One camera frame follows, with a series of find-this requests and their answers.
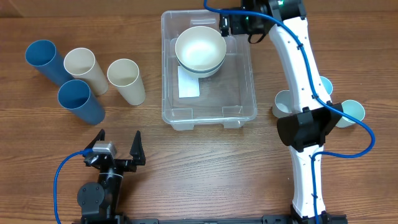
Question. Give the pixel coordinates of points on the white label in bin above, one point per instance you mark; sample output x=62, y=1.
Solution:
x=188, y=87

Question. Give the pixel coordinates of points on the cream bowl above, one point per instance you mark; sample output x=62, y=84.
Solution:
x=200, y=47
x=200, y=74

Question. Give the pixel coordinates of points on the grey small cup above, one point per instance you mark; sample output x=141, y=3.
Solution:
x=282, y=107

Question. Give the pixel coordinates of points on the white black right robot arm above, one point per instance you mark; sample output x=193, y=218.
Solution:
x=313, y=116

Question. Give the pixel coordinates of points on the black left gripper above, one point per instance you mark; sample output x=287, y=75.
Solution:
x=137, y=153

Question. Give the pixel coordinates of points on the light blue small cup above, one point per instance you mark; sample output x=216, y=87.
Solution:
x=327, y=84

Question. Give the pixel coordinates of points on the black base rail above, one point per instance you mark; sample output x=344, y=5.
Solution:
x=266, y=219

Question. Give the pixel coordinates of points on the dark blue tumbler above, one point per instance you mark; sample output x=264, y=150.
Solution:
x=44, y=57
x=77, y=97

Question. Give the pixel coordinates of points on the dark blue tumbler far left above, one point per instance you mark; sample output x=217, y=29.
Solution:
x=44, y=57

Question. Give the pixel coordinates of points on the cream tumbler left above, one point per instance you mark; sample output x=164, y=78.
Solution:
x=81, y=63

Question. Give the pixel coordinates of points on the dark blue bowl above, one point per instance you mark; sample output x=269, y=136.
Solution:
x=199, y=70

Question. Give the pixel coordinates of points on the dark blue tumbler front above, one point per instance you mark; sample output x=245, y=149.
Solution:
x=77, y=97

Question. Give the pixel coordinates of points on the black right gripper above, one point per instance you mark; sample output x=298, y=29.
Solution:
x=240, y=27

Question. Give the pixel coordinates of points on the teal small cup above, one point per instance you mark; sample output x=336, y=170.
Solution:
x=354, y=109

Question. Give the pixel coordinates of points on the cream tumbler centre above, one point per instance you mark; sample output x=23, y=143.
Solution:
x=124, y=74

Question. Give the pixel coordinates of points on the cream tumbler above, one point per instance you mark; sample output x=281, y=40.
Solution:
x=124, y=74
x=81, y=63

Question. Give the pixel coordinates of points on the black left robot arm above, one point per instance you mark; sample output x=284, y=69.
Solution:
x=99, y=200

